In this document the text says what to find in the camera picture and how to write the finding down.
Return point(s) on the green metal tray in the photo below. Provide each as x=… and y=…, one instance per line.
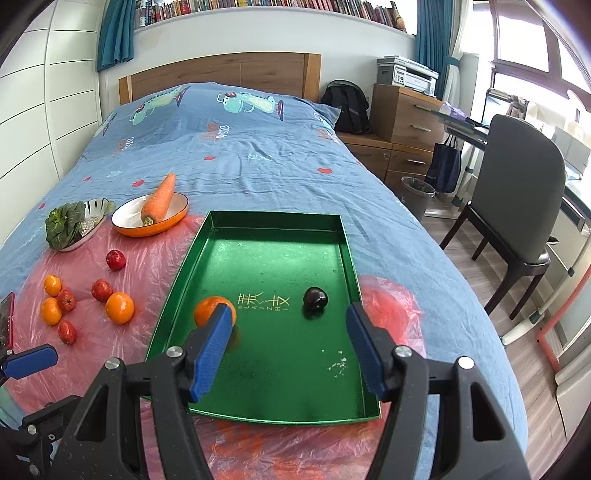
x=277, y=277

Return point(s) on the row of books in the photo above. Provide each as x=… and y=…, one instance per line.
x=184, y=7

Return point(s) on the orange shallow bowl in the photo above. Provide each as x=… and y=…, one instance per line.
x=124, y=217

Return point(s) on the blue printed bedsheet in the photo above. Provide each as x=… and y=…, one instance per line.
x=254, y=152

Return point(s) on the black backpack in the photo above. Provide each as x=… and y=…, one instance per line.
x=346, y=106

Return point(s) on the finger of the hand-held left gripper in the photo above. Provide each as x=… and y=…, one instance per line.
x=30, y=360
x=46, y=420

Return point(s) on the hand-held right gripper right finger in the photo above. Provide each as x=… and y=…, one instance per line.
x=364, y=346

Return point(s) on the carrot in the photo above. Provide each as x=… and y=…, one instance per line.
x=159, y=198

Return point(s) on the teal curtain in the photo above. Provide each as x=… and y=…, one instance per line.
x=113, y=32
x=429, y=32

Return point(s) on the grey chair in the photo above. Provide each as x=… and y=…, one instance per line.
x=517, y=184

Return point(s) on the red phone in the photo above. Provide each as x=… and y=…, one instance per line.
x=5, y=323

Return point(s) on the dark blue tote bag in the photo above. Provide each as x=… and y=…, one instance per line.
x=443, y=168

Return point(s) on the pink tube frame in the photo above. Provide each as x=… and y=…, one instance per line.
x=561, y=314

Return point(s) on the grey desk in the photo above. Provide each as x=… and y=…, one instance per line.
x=461, y=127

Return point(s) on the dark purple plum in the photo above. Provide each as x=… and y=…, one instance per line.
x=316, y=299

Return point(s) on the wooden headboard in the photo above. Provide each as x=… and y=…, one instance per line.
x=231, y=69

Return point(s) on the white wardrobe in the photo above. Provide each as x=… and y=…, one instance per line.
x=46, y=92

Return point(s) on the small orange tangerine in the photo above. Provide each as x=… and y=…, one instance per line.
x=52, y=285

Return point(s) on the low wooden nightstand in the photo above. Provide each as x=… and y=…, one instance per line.
x=397, y=159

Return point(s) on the green bok choy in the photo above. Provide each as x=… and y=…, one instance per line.
x=62, y=226

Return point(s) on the white printer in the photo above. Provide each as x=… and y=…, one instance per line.
x=406, y=76

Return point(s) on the grey trash bin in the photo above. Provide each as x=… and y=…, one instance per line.
x=418, y=198

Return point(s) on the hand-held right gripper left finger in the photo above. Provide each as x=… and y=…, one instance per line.
x=214, y=350

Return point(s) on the striped white bowl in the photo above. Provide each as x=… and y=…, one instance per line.
x=99, y=210

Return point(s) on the pink plastic sheet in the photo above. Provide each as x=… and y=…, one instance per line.
x=138, y=258

